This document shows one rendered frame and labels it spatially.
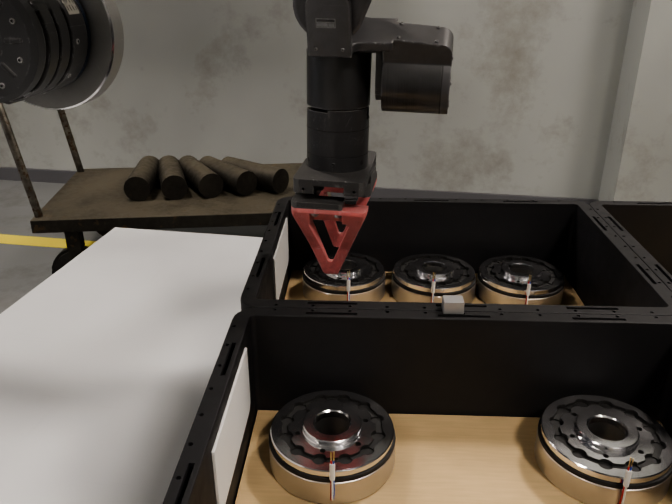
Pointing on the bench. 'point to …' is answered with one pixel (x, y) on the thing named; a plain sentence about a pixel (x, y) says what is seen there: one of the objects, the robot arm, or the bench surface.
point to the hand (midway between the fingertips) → (336, 252)
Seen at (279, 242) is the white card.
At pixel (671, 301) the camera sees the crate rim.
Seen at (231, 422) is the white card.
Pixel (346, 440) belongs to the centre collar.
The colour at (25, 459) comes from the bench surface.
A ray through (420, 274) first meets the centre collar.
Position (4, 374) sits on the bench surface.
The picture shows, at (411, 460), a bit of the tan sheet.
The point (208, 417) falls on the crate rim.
